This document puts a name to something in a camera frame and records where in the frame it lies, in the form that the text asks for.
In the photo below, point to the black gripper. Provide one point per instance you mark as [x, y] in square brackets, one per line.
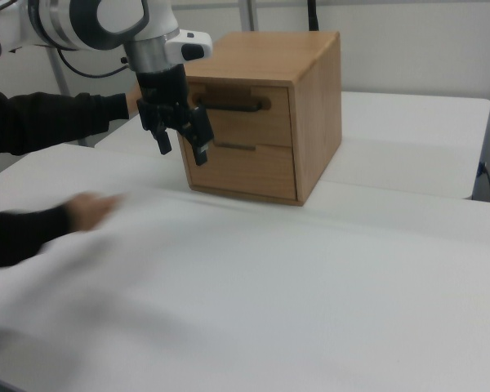
[161, 87]

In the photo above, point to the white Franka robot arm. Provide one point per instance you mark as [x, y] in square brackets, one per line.
[85, 24]

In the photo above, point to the right forearm in black sleeve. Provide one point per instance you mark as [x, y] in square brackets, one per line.
[20, 234]

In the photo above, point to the left forearm in black sleeve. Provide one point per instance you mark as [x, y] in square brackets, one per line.
[45, 120]

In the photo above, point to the wooden two-drawer cabinet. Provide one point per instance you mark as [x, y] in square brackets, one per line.
[314, 122]

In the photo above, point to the person's left hand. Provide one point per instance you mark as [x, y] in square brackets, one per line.
[133, 98]

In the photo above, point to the person's right hand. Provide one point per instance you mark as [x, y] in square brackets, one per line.
[90, 211]

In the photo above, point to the black table clamp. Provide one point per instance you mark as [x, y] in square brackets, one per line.
[313, 14]

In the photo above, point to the grey metal frame pole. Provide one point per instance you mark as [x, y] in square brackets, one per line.
[248, 14]

